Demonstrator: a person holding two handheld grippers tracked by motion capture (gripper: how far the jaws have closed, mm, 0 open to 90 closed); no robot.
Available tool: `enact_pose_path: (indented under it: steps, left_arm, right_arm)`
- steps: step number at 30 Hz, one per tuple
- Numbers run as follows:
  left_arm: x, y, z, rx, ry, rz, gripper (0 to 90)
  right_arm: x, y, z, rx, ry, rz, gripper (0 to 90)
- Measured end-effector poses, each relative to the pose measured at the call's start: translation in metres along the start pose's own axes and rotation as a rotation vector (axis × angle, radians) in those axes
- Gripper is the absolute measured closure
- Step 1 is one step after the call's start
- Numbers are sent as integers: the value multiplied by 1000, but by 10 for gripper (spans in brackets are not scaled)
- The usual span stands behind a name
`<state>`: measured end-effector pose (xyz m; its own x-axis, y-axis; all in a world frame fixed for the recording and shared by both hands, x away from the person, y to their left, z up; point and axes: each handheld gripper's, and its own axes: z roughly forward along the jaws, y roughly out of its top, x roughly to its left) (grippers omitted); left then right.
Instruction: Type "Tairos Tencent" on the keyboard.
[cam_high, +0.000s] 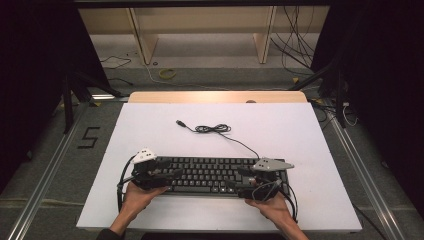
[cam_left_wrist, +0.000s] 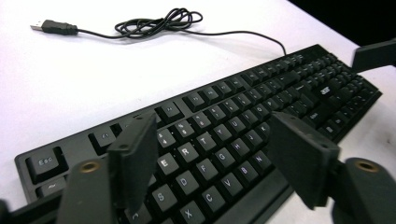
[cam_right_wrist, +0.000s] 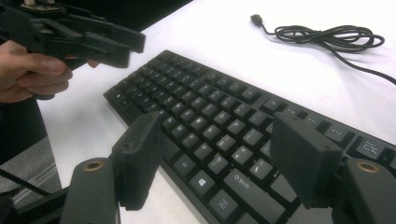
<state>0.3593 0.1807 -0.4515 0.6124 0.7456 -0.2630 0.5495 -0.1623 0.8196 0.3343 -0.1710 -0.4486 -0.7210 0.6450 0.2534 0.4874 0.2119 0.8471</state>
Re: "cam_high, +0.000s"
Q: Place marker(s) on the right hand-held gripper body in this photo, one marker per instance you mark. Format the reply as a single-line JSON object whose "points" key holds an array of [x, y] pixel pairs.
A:
{"points": [[265, 188]]}

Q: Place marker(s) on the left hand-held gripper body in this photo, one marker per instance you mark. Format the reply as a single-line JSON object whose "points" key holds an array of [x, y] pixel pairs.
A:
{"points": [[150, 178]]}

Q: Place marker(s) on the black computer keyboard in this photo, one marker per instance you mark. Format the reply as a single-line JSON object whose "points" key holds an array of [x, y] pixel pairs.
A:
{"points": [[206, 173]]}

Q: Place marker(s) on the person's right hand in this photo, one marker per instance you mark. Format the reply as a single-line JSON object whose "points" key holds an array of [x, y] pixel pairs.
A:
{"points": [[275, 208]]}

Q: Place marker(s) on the person's left hand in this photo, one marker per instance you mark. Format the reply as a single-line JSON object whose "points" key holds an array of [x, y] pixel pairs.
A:
{"points": [[136, 200]]}

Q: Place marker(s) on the white table board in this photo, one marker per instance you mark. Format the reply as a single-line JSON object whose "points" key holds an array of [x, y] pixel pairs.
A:
{"points": [[283, 133]]}

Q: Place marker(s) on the wooden table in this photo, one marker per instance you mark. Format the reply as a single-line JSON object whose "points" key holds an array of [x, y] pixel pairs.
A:
{"points": [[216, 96]]}

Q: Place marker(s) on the black metal stand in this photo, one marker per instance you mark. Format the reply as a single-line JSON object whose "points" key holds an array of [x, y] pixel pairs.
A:
{"points": [[68, 106], [339, 100]]}

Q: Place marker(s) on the black curtain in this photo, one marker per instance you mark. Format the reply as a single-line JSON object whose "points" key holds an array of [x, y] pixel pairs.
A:
{"points": [[30, 83], [390, 83]]}

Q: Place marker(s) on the short silver rail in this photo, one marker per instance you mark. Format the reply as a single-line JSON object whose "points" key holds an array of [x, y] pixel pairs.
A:
{"points": [[106, 97]]}

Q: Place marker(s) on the aluminium floor rail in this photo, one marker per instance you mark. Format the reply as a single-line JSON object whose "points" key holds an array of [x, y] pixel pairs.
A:
{"points": [[43, 180], [366, 173]]}

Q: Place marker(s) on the light wooden desk frame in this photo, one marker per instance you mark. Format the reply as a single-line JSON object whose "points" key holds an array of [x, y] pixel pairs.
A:
{"points": [[200, 20]]}

